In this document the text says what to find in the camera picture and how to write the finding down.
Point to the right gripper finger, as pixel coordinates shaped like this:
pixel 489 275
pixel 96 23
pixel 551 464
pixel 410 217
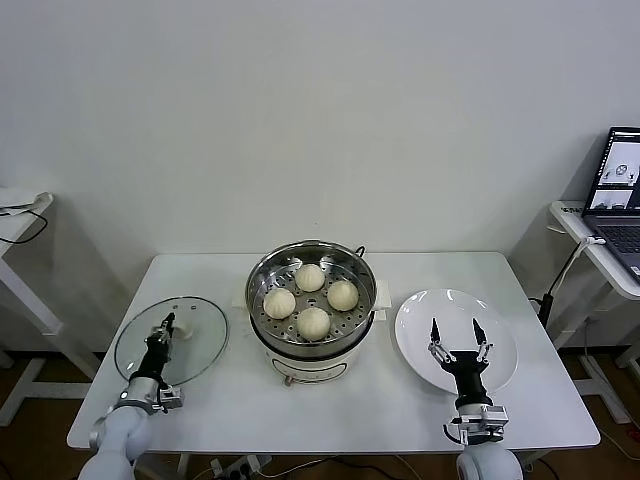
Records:
pixel 436 335
pixel 479 332

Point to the grey open laptop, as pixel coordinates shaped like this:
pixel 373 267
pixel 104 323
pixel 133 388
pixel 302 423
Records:
pixel 617 175

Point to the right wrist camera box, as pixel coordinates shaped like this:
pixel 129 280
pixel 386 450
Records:
pixel 485 422

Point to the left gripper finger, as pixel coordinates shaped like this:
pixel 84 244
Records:
pixel 173 340
pixel 169 324

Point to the white steamed baozi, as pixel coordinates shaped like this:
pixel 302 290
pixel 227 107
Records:
pixel 279 303
pixel 309 277
pixel 342 295
pixel 313 323

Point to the white power strip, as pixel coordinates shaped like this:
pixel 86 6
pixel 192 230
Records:
pixel 240 467

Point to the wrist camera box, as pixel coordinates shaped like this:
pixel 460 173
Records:
pixel 171 399
pixel 485 422

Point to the round glass pot lid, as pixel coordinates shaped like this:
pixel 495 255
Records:
pixel 200 360

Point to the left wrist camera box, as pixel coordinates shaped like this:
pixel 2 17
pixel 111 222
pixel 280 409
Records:
pixel 171 399

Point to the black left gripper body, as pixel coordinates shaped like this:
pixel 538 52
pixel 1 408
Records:
pixel 152 362

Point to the white cloth bag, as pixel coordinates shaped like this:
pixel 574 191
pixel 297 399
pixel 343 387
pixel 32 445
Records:
pixel 20 199

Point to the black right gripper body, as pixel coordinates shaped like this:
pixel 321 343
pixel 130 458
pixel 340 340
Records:
pixel 470 375

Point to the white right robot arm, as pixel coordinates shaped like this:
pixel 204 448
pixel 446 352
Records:
pixel 490 465

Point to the stainless steel steamer basket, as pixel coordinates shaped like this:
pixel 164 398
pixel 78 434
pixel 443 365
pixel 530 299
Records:
pixel 362 300

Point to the white round plate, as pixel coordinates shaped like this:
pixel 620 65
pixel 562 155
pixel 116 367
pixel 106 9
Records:
pixel 415 335

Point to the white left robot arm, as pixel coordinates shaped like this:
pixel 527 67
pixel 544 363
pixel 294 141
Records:
pixel 120 430

